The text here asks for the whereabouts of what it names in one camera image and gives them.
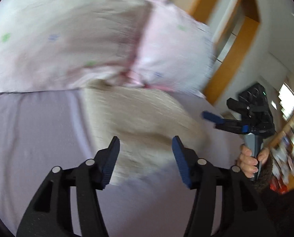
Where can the lavender bed sheet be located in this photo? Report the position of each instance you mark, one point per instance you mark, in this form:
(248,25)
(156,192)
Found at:
(31,138)

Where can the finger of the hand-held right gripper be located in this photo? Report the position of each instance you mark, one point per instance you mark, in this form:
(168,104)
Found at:
(211,116)
(232,126)

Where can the person's right hand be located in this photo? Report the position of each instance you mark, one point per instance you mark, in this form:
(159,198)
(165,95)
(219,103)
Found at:
(248,161)

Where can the wooden shelf with clutter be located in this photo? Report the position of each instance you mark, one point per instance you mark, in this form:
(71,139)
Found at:
(288,150)

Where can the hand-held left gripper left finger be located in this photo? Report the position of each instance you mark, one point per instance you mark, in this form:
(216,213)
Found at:
(110,163)

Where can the bright window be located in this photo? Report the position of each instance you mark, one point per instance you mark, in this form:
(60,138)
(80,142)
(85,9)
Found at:
(288,101)

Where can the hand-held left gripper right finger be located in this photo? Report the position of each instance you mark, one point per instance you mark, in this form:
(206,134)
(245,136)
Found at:
(181,161)

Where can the beige small garment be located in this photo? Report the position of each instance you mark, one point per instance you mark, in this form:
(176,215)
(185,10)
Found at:
(142,126)

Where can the pink dotted pillow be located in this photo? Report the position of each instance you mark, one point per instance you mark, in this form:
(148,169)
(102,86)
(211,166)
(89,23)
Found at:
(70,34)

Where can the wooden door frame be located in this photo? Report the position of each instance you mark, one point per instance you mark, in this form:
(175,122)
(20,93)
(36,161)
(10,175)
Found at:
(232,71)

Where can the person's right forearm dark sleeve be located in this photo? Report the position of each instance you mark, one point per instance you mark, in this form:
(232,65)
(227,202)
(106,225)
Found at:
(282,207)

